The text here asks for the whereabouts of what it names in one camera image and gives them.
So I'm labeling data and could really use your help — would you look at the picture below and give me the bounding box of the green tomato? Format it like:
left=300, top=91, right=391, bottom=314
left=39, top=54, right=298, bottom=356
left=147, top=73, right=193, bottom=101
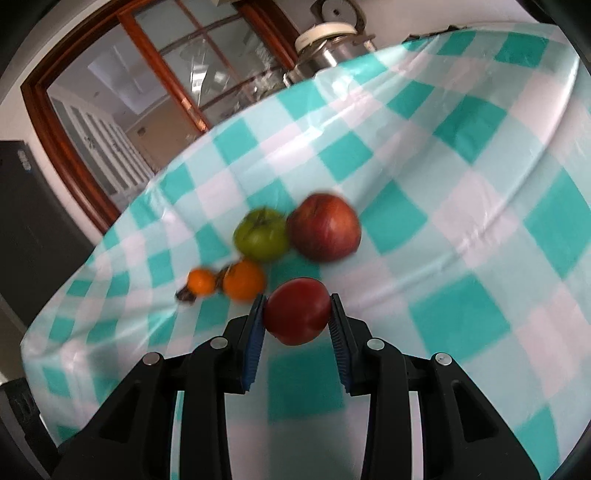
left=232, top=208, right=291, bottom=263

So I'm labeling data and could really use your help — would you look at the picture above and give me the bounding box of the red apple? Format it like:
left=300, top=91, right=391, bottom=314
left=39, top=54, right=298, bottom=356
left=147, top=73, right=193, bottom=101
left=286, top=193, right=362, bottom=264

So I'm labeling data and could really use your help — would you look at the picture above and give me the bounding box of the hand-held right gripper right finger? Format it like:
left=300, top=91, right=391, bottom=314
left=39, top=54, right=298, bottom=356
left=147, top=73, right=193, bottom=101
left=329, top=293, right=541, bottom=480

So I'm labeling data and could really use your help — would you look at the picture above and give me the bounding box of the teal checked tablecloth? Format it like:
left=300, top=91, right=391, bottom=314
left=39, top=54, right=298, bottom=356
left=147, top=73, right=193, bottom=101
left=21, top=25, right=580, bottom=480

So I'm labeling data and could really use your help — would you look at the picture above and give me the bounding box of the black refrigerator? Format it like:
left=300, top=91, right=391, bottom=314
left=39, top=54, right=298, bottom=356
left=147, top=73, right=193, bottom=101
left=0, top=140, right=95, bottom=324

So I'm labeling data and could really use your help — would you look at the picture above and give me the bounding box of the dark object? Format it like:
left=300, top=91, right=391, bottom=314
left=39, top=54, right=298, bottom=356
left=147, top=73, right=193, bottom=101
left=0, top=377, right=58, bottom=480

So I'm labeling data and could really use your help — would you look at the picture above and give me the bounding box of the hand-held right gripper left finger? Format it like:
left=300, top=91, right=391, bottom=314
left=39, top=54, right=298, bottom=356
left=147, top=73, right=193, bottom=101
left=53, top=294, right=267, bottom=480

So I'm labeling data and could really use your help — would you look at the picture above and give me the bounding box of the round metal wall gauge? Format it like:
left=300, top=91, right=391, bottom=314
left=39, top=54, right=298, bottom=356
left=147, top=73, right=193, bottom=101
left=310, top=0, right=365, bottom=31

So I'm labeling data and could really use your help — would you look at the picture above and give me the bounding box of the wooden framed glass door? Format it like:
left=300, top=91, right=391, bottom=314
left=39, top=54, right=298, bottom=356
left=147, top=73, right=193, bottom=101
left=21, top=0, right=319, bottom=232

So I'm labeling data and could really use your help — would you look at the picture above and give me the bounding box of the red tomato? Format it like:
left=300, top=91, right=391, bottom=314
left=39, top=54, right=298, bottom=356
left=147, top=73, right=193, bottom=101
left=262, top=277, right=333, bottom=346

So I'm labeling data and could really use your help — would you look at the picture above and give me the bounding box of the small orange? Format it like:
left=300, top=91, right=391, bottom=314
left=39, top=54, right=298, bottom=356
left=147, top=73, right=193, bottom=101
left=187, top=269, right=218, bottom=296

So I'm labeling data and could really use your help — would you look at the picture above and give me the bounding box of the steel pot with white lid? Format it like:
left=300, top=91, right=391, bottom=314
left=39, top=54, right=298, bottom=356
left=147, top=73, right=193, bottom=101
left=283, top=21, right=377, bottom=86

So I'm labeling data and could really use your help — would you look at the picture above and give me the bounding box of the large orange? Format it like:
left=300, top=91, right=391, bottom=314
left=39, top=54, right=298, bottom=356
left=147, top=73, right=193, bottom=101
left=222, top=260, right=267, bottom=303

